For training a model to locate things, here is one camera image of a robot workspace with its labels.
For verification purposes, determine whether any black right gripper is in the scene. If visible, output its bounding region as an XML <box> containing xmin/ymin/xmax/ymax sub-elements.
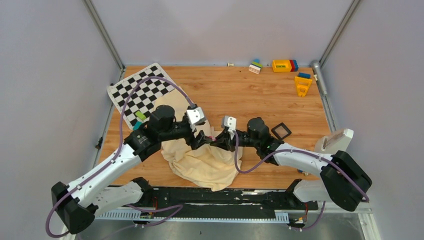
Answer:
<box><xmin>210</xmin><ymin>129</ymin><xmax>260</xmax><ymax>153</ymax></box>

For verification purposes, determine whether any cream yellow garment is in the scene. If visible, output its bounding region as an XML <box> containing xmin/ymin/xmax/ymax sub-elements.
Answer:
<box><xmin>153</xmin><ymin>90</ymin><xmax>239</xmax><ymax>192</ymax></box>

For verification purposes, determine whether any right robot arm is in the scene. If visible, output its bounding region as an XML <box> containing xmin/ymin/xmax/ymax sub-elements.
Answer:
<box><xmin>211</xmin><ymin>116</ymin><xmax>372</xmax><ymax>212</ymax></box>

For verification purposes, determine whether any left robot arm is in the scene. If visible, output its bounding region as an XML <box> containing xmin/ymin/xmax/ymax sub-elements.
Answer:
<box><xmin>51</xmin><ymin>105</ymin><xmax>211</xmax><ymax>235</ymax></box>

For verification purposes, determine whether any black framed magnifier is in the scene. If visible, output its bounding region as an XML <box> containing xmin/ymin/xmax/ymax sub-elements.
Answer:
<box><xmin>271</xmin><ymin>122</ymin><xmax>292</xmax><ymax>140</ymax></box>

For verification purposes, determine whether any teal block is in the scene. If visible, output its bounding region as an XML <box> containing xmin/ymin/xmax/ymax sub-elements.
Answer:
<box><xmin>132</xmin><ymin>121</ymin><xmax>143</xmax><ymax>131</ymax></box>

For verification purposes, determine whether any lime green block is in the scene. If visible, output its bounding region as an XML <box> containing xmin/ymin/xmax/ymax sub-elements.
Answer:
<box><xmin>135</xmin><ymin>110</ymin><xmax>147</xmax><ymax>122</ymax></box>

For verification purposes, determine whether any black white chessboard mat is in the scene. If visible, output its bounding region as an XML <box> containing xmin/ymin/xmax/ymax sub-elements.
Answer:
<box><xmin>107</xmin><ymin>62</ymin><xmax>175</xmax><ymax>129</ymax></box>

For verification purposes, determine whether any white toy brick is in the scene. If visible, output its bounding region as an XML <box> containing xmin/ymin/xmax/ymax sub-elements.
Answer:
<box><xmin>248</xmin><ymin>64</ymin><xmax>262</xmax><ymax>74</ymax></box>

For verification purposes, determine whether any green blue brick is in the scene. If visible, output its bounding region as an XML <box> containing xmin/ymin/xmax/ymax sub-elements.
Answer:
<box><xmin>251</xmin><ymin>58</ymin><xmax>263</xmax><ymax>68</ymax></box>

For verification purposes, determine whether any yellow toy bin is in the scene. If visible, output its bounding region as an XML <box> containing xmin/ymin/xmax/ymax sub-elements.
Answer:
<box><xmin>271</xmin><ymin>59</ymin><xmax>293</xmax><ymax>73</ymax></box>

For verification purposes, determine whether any red blue brick stack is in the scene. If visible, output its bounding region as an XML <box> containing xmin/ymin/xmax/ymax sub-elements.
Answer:
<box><xmin>289</xmin><ymin>59</ymin><xmax>299</xmax><ymax>72</ymax></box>

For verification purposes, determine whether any blue toy brick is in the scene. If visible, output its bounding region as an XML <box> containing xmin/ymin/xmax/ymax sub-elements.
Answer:
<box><xmin>297</xmin><ymin>72</ymin><xmax>311</xmax><ymax>79</ymax></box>

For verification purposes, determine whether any grey metal cylinder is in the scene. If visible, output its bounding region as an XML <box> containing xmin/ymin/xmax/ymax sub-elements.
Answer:
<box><xmin>311</xmin><ymin>60</ymin><xmax>328</xmax><ymax>96</ymax></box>

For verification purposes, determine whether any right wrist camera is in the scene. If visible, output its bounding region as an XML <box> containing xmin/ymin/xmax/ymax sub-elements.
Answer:
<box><xmin>221</xmin><ymin>115</ymin><xmax>237</xmax><ymax>131</ymax></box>

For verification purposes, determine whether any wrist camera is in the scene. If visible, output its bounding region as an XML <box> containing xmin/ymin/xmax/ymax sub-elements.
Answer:
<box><xmin>185</xmin><ymin>106</ymin><xmax>207</xmax><ymax>126</ymax></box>
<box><xmin>221</xmin><ymin>115</ymin><xmax>237</xmax><ymax>131</ymax></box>

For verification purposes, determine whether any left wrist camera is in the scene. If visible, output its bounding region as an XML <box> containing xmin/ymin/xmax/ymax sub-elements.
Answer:
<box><xmin>185</xmin><ymin>106</ymin><xmax>207</xmax><ymax>126</ymax></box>

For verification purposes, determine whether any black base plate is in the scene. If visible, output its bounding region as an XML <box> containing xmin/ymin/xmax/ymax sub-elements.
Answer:
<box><xmin>134</xmin><ymin>187</ymin><xmax>319</xmax><ymax>219</ymax></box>

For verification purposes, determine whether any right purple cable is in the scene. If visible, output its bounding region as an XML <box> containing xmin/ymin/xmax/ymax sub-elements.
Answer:
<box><xmin>231</xmin><ymin>130</ymin><xmax>370</xmax><ymax>231</ymax></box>

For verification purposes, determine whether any purple cable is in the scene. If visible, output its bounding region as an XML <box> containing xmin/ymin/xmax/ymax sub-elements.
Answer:
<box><xmin>231</xmin><ymin>130</ymin><xmax>370</xmax><ymax>231</ymax></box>
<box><xmin>45</xmin><ymin>76</ymin><xmax>196</xmax><ymax>239</ymax></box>

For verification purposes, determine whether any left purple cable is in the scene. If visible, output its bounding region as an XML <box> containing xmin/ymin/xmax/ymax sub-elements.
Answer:
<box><xmin>45</xmin><ymin>76</ymin><xmax>196</xmax><ymax>239</ymax></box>

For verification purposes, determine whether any yellow toy frame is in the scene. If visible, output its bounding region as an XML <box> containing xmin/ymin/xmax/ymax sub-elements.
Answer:
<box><xmin>294</xmin><ymin>76</ymin><xmax>313</xmax><ymax>97</ymax></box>

